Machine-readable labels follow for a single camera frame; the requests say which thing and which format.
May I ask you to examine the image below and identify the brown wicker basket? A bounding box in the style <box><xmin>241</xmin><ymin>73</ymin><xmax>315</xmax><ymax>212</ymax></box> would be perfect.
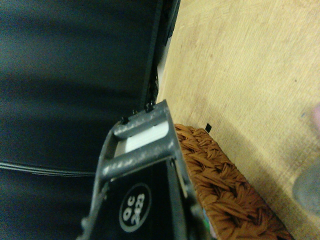
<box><xmin>173</xmin><ymin>123</ymin><xmax>294</xmax><ymax>240</ymax></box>

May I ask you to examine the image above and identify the grey and white plush toy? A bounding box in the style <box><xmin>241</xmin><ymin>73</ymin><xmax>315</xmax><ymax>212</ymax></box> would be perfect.
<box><xmin>291</xmin><ymin>171</ymin><xmax>320</xmax><ymax>221</ymax></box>

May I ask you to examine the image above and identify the person's hand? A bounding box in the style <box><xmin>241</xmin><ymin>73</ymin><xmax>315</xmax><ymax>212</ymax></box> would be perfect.
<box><xmin>311</xmin><ymin>103</ymin><xmax>320</xmax><ymax>132</ymax></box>

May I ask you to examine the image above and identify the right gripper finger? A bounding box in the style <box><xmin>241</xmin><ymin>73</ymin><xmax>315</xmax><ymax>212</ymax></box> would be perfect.
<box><xmin>80</xmin><ymin>99</ymin><xmax>213</xmax><ymax>240</ymax></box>

